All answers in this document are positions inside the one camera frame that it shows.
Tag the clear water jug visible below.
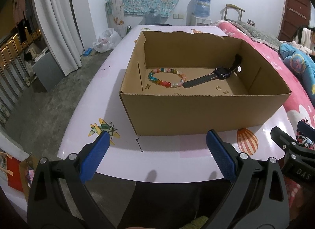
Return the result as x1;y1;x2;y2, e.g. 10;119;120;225
143;7;162;25

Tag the white water dispenser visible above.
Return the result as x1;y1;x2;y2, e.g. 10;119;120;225
191;15;212;27

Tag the small open cardboard box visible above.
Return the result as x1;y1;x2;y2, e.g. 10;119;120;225
18;154;38;203

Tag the colourful bead bracelet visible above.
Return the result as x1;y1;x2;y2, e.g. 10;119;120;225
148;68;187;89

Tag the blue printed blanket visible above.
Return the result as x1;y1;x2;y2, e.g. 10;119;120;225
279;43;315;102

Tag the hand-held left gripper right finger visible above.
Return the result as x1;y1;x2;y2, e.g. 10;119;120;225
206;129;290;229

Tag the wooden chair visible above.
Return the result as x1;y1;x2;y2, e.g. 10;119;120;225
223;4;246;23

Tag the grey blanket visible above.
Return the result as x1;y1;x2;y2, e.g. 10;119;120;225
231;20;289;50

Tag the brown cardboard box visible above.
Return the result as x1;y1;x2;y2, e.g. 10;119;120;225
119;30;292;136

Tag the white curtain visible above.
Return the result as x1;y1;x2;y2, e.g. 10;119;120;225
32;0;85;77

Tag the blue water dispenser bottle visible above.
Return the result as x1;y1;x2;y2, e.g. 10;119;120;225
194;0;212;18

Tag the white plastic bag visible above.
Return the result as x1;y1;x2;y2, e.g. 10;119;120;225
92;28;122;53

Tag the grey cabinet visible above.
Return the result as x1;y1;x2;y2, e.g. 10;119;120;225
31;47;62;93

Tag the white folding panel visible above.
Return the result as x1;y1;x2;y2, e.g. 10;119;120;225
106;0;125;39

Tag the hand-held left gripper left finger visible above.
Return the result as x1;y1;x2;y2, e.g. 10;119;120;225
27;130;111;229

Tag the dark red wooden door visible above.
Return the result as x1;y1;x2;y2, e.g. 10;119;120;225
278;0;312;46

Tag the green plush cloth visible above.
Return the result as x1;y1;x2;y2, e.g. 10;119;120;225
189;215;210;229

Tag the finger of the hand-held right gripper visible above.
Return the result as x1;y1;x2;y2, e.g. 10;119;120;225
296;120;315;144
270;126;299;156

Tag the red patterned clothing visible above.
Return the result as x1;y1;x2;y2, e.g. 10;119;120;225
284;176;302;211

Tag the dark blue smart watch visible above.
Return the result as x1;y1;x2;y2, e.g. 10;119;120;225
183;54;243;89

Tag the pink printed blanket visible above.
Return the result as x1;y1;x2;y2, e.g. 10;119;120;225
213;20;315;151

